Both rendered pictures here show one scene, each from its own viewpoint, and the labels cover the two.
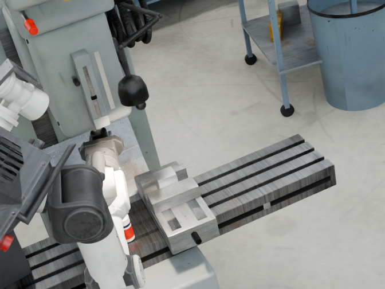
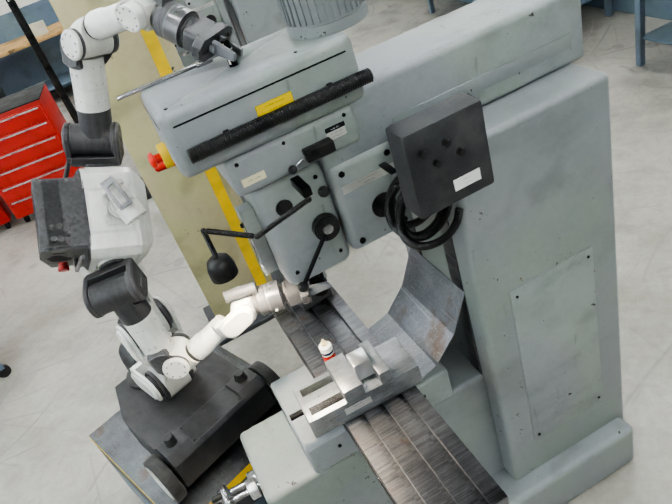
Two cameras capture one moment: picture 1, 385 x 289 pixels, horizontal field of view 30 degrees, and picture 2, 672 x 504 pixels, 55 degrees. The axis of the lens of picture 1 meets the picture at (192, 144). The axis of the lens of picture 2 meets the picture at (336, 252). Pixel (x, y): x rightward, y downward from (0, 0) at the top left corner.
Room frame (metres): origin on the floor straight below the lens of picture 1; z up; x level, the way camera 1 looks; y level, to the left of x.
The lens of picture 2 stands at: (1.89, -1.24, 2.31)
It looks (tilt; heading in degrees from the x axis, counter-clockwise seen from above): 34 degrees down; 92
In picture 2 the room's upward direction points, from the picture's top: 20 degrees counter-clockwise
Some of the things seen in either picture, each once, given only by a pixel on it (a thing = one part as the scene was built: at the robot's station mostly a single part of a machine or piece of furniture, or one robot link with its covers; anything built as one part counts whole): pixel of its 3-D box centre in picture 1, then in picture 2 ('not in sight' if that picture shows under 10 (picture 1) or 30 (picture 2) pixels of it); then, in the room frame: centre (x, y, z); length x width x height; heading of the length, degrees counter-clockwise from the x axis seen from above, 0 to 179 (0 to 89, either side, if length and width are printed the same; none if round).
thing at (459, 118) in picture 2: not in sight; (442, 156); (2.14, 0.01, 1.62); 0.20 x 0.09 x 0.21; 15
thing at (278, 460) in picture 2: not in sight; (379, 458); (1.74, 0.24, 0.40); 0.81 x 0.32 x 0.60; 15
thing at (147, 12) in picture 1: (141, 10); (283, 217); (1.76, 0.05, 1.58); 0.17 x 0.01 x 0.01; 33
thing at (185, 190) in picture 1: (173, 195); (344, 377); (1.75, 0.09, 0.99); 0.15 x 0.06 x 0.04; 103
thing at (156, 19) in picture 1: (142, 30); (231, 233); (1.63, 0.05, 1.58); 0.17 x 0.01 x 0.01; 141
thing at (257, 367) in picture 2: not in sight; (267, 382); (1.38, 0.70, 0.50); 0.20 x 0.05 x 0.20; 127
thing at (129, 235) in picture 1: (124, 224); (327, 351); (1.71, 0.25, 0.96); 0.04 x 0.04 x 0.11
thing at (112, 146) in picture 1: (102, 159); (288, 292); (1.67, 0.25, 1.23); 0.13 x 0.12 x 0.10; 91
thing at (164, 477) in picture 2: not in sight; (165, 478); (0.95, 0.38, 0.50); 0.20 x 0.05 x 0.20; 127
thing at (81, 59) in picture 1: (90, 89); (257, 239); (1.65, 0.22, 1.45); 0.04 x 0.04 x 0.21; 15
